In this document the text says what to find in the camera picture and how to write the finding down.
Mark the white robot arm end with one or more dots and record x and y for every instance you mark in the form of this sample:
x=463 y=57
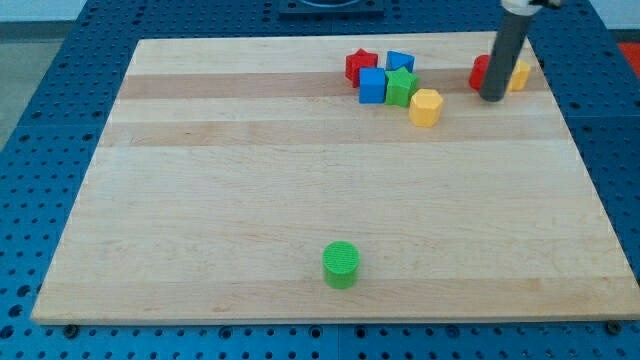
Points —
x=530 y=7

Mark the wooden board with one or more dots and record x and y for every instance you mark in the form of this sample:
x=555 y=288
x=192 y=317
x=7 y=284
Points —
x=227 y=165

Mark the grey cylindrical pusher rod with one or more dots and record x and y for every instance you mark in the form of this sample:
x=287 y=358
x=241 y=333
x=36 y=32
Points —
x=504 y=55

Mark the green cylinder block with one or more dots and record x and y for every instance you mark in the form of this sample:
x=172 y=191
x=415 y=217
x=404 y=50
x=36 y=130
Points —
x=340 y=263

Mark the green star block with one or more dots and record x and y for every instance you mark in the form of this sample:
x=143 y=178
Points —
x=400 y=87

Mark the red circle block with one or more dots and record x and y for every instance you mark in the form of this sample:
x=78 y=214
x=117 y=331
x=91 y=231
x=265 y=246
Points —
x=478 y=71

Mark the blue triangle block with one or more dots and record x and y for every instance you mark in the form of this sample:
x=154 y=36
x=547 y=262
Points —
x=397 y=60

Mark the yellow hexagon block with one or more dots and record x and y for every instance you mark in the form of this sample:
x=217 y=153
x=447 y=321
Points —
x=425 y=107

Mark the yellow heart block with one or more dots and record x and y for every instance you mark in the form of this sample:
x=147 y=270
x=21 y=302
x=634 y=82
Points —
x=519 y=77

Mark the blue cube block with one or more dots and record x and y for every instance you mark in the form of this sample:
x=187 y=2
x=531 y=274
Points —
x=372 y=85

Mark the red star block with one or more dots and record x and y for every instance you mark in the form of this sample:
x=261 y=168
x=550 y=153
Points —
x=357 y=60

